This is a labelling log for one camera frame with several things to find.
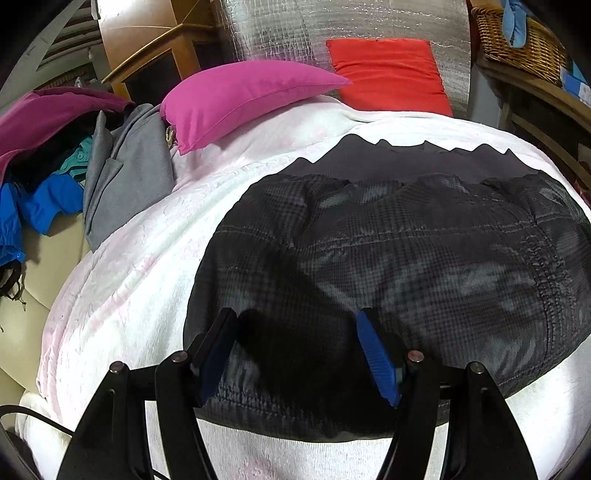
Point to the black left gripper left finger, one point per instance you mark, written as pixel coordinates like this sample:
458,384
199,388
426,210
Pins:
133,410

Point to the black quilted jacket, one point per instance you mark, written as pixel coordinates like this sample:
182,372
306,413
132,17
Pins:
466,255

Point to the white pink bed blanket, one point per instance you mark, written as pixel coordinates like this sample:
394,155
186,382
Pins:
127,301

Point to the cream sofa cushion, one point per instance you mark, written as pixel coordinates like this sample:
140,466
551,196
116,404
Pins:
50,259

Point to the blue garment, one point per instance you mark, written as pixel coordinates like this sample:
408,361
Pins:
57,194

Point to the grey folded garment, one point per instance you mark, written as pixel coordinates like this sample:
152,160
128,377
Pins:
129,170

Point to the teal garment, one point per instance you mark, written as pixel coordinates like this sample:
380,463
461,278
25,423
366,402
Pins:
77,163

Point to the wooden shelf unit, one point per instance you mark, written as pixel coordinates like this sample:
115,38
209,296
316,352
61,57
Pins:
546,116

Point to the magenta garment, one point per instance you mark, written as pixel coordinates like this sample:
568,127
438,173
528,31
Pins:
40,114

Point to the magenta pillow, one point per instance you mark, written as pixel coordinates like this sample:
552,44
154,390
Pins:
212,103

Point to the red cushion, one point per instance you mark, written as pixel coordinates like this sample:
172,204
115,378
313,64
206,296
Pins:
389,75

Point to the wicker basket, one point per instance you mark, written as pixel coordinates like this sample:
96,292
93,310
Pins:
543,55

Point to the wooden nightstand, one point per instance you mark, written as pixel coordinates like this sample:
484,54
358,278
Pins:
151,46

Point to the light blue cloth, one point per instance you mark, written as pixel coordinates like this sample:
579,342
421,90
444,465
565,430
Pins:
514,22

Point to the silver foil insulation mat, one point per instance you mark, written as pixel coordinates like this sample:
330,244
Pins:
296,30

